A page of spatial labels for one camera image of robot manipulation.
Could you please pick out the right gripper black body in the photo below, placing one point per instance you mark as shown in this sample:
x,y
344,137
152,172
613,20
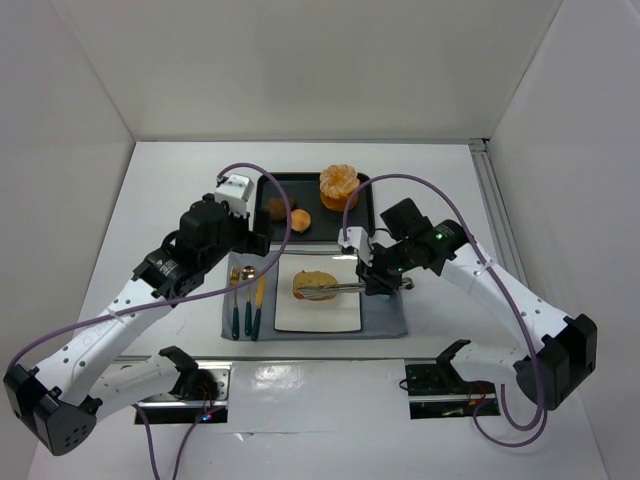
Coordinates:
x,y
373,275

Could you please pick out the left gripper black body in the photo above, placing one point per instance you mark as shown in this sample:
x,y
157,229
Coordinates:
x,y
255,239

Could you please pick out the seeded bread slice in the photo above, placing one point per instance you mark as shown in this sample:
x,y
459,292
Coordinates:
x,y
312,280

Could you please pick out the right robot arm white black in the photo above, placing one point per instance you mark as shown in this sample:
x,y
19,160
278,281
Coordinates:
x,y
556,352

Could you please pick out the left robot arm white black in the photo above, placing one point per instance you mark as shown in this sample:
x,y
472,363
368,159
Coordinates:
x,y
64,396

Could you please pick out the brown chocolate croissant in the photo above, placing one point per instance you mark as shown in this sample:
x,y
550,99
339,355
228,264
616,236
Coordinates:
x,y
277,209

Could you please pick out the small round bun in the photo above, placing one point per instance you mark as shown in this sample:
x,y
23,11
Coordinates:
x,y
300,220

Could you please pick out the black baking tray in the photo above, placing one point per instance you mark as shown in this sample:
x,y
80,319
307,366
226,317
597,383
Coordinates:
x,y
303,187

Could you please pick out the grey cloth placemat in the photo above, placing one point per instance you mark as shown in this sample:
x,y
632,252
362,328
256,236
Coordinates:
x,y
380,319

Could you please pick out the large sugared orange brioche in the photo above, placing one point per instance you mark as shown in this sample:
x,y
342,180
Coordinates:
x,y
336,184

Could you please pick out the white square plate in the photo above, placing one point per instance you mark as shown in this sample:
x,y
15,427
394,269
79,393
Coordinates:
x,y
339,314

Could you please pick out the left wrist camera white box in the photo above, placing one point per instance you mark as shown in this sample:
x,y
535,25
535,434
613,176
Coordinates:
x,y
233,192

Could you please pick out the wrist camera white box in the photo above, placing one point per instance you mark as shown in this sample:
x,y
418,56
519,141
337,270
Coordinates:
x,y
233,192
355,241

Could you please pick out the gold fork green handle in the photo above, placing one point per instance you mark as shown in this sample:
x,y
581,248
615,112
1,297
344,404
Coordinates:
x,y
234,281

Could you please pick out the gold spoon green handle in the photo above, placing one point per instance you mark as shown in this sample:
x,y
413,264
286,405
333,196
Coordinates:
x,y
248,273

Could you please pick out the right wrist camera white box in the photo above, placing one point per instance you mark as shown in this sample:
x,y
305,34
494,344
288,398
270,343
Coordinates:
x,y
355,241

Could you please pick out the gold knife green handle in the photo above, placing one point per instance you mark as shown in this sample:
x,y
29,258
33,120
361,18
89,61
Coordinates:
x,y
259,303

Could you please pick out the aluminium frame rail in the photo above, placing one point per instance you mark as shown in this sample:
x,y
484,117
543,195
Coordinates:
x,y
500,226

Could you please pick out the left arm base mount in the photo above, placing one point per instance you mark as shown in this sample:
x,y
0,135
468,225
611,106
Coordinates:
x,y
206,401

